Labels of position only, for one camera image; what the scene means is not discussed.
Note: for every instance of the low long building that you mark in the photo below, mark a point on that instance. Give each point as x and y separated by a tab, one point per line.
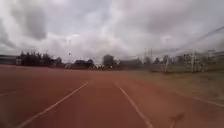
8	60

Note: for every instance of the grass field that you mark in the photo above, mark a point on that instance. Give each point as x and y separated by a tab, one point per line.
200	83

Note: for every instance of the fence with pale posts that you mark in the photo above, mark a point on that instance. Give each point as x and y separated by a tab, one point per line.
192	64

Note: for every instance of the cluster of dark trees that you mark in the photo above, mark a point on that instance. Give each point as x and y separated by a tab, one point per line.
81	63

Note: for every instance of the white painted track lines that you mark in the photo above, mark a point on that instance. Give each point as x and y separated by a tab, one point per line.
50	107

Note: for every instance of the row of dark trees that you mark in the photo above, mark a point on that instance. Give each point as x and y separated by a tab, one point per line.
33	59

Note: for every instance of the red running track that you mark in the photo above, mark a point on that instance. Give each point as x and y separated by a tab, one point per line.
100	103

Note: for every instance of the tall dark building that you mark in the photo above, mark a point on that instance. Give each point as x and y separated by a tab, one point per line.
108	61

